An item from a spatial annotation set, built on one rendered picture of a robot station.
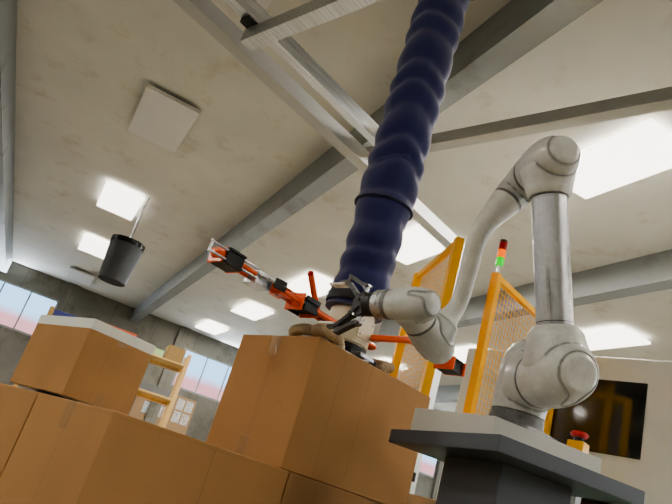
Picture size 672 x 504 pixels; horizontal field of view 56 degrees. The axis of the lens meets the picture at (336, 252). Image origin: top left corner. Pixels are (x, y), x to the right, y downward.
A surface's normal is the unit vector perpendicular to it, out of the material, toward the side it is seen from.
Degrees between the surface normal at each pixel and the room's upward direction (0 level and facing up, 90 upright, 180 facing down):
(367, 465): 90
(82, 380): 90
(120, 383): 90
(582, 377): 99
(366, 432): 90
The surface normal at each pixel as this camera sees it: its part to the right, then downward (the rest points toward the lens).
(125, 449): 0.74, -0.04
